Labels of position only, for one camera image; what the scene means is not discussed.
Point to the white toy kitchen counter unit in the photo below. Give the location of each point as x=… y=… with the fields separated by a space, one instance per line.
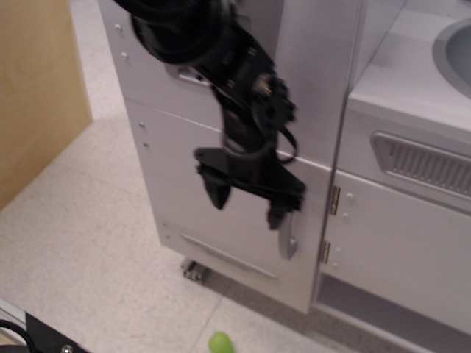
x=400 y=91

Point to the white oven cabinet door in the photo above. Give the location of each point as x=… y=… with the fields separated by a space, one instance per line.
x=403 y=249

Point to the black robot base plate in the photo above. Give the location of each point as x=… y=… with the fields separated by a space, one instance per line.
x=36 y=336

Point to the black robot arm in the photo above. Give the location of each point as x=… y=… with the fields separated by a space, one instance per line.
x=207 y=37

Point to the lower brass door hinge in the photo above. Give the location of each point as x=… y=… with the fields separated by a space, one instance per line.
x=325 y=252

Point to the green toy ball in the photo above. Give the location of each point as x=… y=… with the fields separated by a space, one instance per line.
x=219 y=342

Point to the silver vent grille panel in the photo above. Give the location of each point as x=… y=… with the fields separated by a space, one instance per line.
x=423 y=164

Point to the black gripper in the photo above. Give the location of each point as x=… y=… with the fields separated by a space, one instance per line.
x=261 y=173

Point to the aluminium frame rail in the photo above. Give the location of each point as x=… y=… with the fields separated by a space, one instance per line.
x=13 y=314

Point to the upper brass door hinge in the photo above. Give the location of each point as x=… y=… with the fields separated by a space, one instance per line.
x=334 y=200

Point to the white toy fridge cabinet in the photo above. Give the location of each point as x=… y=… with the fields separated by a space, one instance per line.
x=311 y=43

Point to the grey round sink basin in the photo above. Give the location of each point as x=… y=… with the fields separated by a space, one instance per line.
x=451 y=54

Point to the silver ice dispenser recess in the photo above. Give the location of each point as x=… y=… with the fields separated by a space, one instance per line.
x=191 y=75

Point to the light wooden board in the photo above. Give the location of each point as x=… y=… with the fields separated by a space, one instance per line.
x=44 y=104

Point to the silver fridge door handle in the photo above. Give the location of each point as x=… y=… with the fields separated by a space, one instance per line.
x=287 y=240

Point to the brass door hinge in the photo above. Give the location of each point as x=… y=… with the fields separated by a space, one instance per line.
x=334 y=200
x=325 y=252

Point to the aluminium extrusion foot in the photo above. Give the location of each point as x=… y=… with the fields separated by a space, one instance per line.
x=195 y=271

